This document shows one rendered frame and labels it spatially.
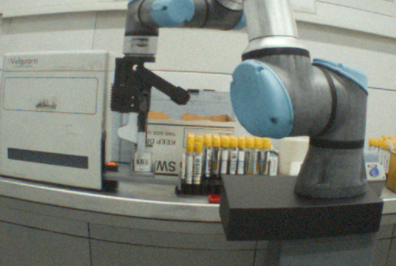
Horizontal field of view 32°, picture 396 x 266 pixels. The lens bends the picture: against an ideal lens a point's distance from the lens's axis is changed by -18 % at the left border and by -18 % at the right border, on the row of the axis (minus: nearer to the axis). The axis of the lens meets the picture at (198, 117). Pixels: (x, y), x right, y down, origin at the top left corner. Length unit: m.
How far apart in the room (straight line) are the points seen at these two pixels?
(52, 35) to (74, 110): 0.70
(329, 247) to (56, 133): 0.69
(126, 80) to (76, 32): 0.66
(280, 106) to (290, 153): 0.78
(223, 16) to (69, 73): 0.35
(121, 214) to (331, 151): 0.53
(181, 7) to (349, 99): 0.44
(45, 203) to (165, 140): 0.44
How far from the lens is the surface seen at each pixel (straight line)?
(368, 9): 2.35
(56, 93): 1.64
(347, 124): 1.28
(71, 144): 1.64
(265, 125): 1.18
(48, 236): 2.36
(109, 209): 1.61
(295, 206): 1.22
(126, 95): 1.64
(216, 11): 1.60
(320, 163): 1.29
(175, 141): 1.92
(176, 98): 1.64
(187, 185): 1.72
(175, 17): 1.53
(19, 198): 1.65
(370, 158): 1.80
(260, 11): 1.23
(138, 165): 1.65
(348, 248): 1.28
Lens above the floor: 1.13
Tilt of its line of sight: 3 degrees down
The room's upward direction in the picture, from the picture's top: 3 degrees clockwise
